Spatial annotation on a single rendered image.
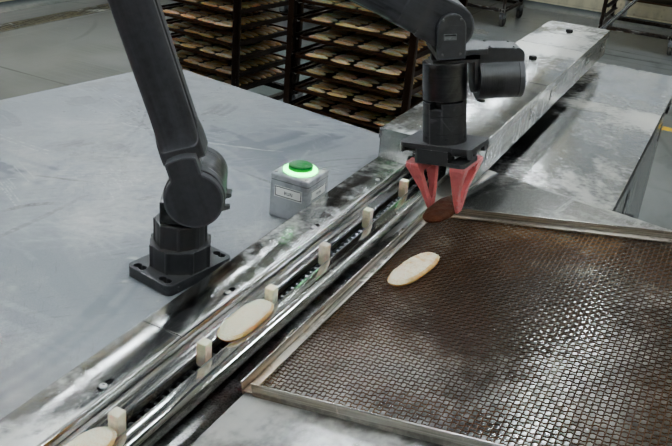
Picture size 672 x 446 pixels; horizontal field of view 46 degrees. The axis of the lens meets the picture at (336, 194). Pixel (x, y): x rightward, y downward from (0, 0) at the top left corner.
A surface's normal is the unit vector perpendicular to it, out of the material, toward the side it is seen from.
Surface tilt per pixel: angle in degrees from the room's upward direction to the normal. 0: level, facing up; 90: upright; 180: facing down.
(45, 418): 0
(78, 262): 0
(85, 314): 0
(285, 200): 90
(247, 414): 10
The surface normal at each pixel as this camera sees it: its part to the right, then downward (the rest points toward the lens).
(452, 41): 0.07, 0.42
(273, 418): -0.07, -0.94
